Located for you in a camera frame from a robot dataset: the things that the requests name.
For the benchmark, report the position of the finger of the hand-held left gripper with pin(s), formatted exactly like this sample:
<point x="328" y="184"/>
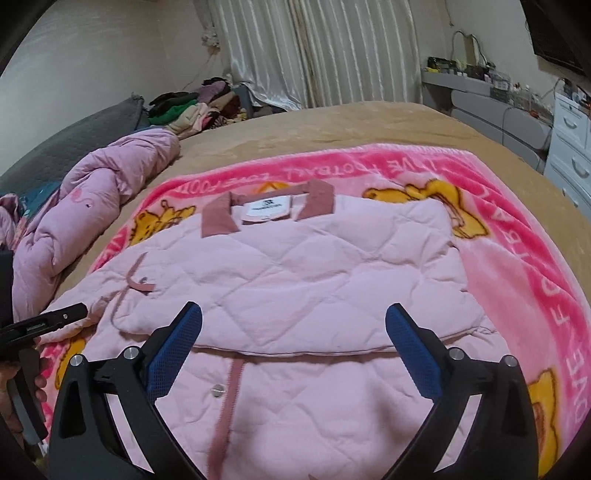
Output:
<point x="51" y="321"/>

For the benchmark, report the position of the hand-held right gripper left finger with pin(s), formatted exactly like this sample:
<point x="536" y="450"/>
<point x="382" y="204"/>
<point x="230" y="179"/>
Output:
<point x="178" y="341"/>

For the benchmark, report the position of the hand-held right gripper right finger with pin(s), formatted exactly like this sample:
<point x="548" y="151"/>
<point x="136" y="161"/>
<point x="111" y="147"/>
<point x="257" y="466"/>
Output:
<point x="411" y="344"/>

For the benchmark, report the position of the pink quilted jacket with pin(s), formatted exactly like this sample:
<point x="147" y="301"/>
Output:
<point x="286" y="277"/>

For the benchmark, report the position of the pile of clothes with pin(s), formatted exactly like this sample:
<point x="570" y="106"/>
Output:
<point x="194" y="106"/>

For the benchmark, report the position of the person's left hand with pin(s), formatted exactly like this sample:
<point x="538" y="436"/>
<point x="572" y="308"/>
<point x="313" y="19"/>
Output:
<point x="40" y="385"/>

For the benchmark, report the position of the pink printed blanket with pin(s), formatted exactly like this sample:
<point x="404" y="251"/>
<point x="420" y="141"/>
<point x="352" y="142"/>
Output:
<point x="512" y="277"/>

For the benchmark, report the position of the teal cloth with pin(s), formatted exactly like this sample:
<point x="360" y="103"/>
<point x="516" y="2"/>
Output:
<point x="41" y="196"/>

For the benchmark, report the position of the pink duvet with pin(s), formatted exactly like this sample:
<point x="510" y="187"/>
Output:
<point x="92" y="194"/>

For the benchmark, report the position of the grey quilted pillow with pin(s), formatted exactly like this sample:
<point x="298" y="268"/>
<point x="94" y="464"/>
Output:
<point x="69" y="138"/>

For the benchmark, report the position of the tan bed sheet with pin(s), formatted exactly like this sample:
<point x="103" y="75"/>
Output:
<point x="332" y="127"/>

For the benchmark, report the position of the grey desk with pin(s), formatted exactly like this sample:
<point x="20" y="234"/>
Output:
<point x="489" y="115"/>

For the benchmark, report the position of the white drawer cabinet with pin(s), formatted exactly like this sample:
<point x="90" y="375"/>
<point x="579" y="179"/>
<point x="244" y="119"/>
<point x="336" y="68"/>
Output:
<point x="572" y="138"/>

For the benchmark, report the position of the clutter of desk items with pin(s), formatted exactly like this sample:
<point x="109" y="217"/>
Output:
<point x="466" y="67"/>

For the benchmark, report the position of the white striped curtain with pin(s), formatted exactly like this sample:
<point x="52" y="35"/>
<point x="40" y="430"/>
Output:
<point x="323" y="50"/>

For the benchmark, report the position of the black television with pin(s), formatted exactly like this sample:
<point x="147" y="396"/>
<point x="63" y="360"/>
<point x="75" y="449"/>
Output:
<point x="558" y="32"/>

